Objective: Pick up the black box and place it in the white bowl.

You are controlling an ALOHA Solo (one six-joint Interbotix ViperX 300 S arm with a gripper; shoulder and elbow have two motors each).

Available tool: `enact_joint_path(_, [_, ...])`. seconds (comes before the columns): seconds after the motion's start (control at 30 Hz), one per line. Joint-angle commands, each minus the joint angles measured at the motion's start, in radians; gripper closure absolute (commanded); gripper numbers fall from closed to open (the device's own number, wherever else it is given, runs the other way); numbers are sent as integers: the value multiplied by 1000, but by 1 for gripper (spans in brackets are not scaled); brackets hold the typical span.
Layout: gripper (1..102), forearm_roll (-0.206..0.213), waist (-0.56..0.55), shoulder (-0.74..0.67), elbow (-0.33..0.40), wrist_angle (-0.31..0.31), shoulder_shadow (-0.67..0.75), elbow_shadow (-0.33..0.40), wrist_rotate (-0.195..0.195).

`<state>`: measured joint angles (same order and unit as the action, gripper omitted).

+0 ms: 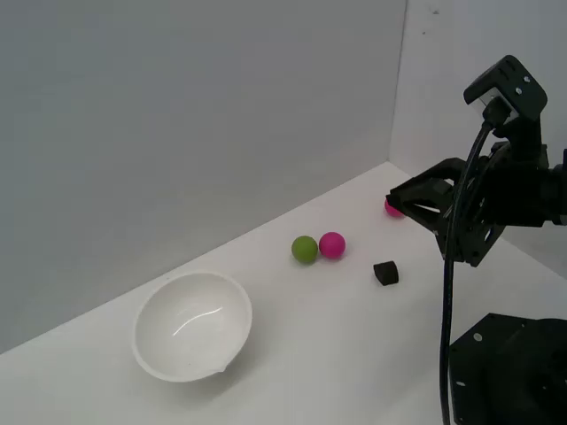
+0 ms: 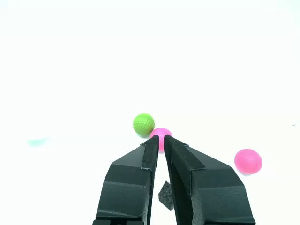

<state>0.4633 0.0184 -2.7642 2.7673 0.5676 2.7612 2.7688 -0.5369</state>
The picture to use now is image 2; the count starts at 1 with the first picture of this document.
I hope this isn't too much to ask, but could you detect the green golf ball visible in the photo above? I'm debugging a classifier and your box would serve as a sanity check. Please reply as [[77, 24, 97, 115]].
[[133, 113, 156, 137]]

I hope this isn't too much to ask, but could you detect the small black foam box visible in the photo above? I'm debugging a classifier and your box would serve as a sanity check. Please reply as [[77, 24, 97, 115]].
[[158, 180, 174, 212]]

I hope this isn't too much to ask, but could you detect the white bowl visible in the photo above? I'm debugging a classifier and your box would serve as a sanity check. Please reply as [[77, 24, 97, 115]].
[[26, 137, 49, 147]]

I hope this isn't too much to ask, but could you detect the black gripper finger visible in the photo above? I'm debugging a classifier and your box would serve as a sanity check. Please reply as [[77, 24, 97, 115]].
[[163, 134, 256, 225], [92, 135, 160, 225]]

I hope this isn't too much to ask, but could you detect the pink golf ball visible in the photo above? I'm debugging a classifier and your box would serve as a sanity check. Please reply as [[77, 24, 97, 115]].
[[234, 148, 263, 175], [149, 127, 173, 153]]

